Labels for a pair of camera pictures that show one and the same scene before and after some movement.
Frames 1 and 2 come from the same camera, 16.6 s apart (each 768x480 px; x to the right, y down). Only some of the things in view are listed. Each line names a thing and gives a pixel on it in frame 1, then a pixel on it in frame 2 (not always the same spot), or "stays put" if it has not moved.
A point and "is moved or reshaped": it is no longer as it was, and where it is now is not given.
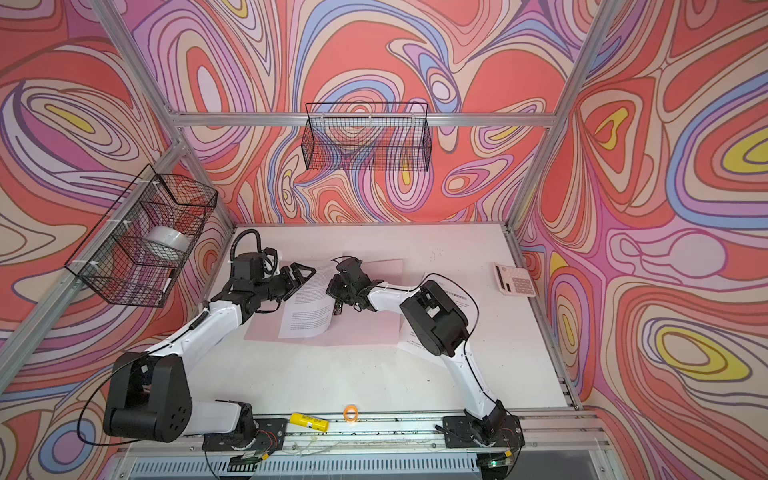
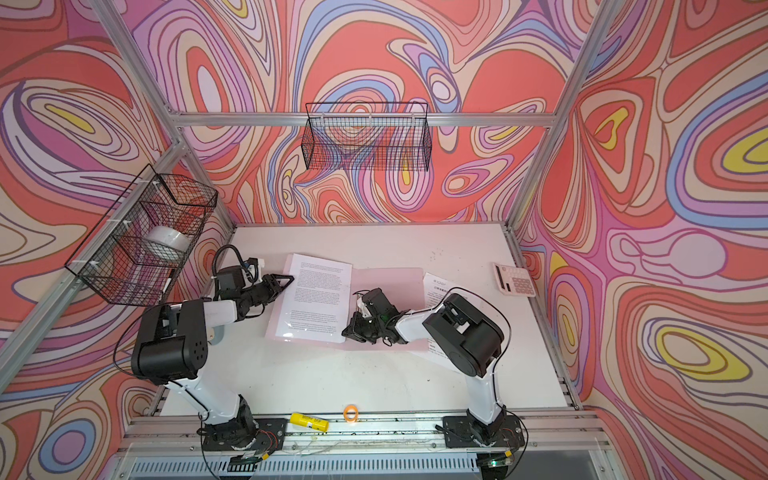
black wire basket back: (372, 136) stays put
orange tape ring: (345, 413) stays put
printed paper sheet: (309, 311) is moved or reshaped
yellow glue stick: (302, 420) stays put
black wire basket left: (133, 255) stays put
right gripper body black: (340, 291) -> (366, 328)
